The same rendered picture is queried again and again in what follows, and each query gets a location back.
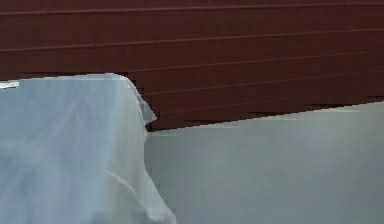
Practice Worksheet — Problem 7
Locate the pale blue bed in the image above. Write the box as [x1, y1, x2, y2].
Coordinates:
[0, 72, 178, 224]

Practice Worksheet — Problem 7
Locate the white pillow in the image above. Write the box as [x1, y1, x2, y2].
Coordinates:
[0, 80, 21, 90]

